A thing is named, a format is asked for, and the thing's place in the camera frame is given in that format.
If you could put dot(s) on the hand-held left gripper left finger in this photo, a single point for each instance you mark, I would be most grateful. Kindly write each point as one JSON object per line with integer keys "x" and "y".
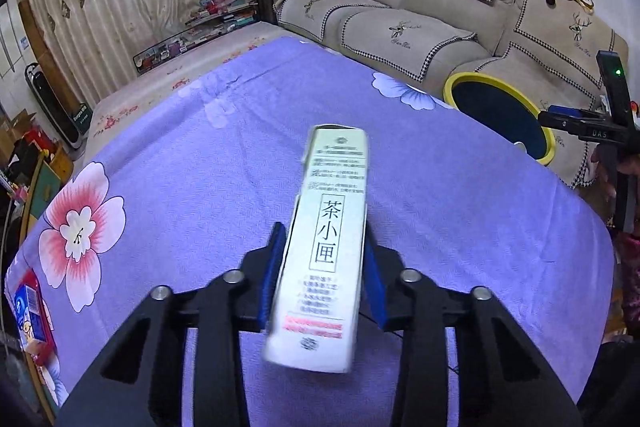
{"x": 272, "y": 277}

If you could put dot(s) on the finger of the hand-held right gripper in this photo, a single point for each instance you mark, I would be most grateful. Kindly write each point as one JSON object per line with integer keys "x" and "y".
{"x": 565, "y": 119}

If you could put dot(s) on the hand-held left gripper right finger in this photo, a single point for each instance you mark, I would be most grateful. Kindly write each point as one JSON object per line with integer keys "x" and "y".
{"x": 375, "y": 292}

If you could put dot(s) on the white tea box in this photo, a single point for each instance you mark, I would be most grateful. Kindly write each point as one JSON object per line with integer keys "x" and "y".
{"x": 320, "y": 257}

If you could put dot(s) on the yellow rimmed dark trash bin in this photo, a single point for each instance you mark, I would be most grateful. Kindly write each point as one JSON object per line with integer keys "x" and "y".
{"x": 500, "y": 117}

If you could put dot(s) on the person's right forearm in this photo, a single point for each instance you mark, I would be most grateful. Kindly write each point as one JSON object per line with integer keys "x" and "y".
{"x": 630, "y": 287}

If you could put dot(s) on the person's right hand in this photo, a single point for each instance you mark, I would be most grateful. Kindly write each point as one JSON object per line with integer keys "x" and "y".
{"x": 605, "y": 172}

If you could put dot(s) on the purple floral tablecloth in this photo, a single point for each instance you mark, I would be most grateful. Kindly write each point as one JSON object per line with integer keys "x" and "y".
{"x": 200, "y": 147}

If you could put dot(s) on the beige sofa with covers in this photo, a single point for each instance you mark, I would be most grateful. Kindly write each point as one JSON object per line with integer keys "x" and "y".
{"x": 435, "y": 32}

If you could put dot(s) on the blue snack packet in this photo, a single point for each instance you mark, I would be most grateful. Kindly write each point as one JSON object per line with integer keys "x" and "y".
{"x": 31, "y": 317}

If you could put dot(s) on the teal wooden television cabinet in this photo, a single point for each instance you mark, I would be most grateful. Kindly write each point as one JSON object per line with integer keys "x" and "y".
{"x": 47, "y": 177}

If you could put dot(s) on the green white box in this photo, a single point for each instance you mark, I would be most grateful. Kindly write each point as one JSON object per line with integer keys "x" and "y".
{"x": 81, "y": 119}

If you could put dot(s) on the glass low table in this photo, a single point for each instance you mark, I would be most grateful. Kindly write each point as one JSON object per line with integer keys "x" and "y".
{"x": 165, "y": 52}

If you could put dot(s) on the red box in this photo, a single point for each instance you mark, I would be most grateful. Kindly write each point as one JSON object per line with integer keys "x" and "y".
{"x": 37, "y": 141}

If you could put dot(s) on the pile of books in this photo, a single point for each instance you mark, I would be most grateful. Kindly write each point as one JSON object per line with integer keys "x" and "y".
{"x": 220, "y": 9}

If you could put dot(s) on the black tower fan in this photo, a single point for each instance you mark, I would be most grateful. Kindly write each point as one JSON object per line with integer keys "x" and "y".
{"x": 50, "y": 107}

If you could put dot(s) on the open cardboard box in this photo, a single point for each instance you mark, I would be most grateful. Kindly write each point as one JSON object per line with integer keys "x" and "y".
{"x": 17, "y": 122}

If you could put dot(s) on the brown wooden board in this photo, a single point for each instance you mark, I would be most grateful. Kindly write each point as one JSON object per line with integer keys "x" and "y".
{"x": 35, "y": 37}

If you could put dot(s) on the white standing air conditioner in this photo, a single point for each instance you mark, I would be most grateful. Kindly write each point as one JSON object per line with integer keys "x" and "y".
{"x": 10, "y": 37}

